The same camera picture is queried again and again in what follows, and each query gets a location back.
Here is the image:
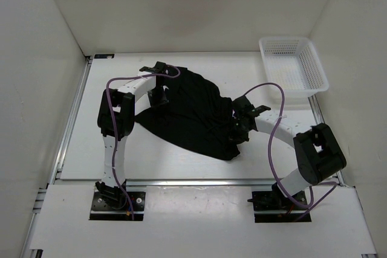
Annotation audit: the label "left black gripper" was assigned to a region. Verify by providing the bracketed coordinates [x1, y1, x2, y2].
[146, 87, 168, 112]

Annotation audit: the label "black shorts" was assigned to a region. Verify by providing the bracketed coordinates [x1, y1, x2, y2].
[135, 67, 240, 161]

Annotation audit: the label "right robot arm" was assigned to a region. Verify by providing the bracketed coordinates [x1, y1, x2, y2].
[232, 106, 347, 210]

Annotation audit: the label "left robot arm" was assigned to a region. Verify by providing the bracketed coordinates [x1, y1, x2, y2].
[96, 73, 168, 210]

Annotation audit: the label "small dark label sticker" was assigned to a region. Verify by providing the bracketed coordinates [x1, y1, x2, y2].
[94, 54, 115, 59]

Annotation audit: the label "white perforated plastic basket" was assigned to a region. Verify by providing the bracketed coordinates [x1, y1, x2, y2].
[259, 36, 329, 98]

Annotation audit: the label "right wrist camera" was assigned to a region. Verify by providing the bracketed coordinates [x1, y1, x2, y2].
[232, 95, 271, 118]

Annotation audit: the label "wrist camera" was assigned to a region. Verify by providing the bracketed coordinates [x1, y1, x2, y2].
[139, 61, 177, 76]
[232, 95, 271, 118]

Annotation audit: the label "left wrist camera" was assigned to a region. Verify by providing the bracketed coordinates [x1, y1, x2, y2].
[139, 61, 177, 76]

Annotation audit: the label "aluminium left rail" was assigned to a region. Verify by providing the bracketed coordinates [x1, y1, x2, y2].
[50, 56, 93, 184]

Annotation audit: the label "aluminium rail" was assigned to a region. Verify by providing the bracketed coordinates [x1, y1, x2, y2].
[50, 56, 93, 184]
[60, 178, 342, 187]

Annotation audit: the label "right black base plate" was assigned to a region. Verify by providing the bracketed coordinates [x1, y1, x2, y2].
[247, 191, 311, 224]

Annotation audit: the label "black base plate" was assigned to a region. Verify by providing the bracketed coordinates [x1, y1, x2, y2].
[89, 191, 146, 221]
[247, 191, 311, 224]

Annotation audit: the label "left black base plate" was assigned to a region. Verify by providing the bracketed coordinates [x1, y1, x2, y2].
[89, 191, 146, 221]

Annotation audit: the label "aluminium front rail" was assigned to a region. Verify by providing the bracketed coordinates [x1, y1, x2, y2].
[60, 178, 342, 187]

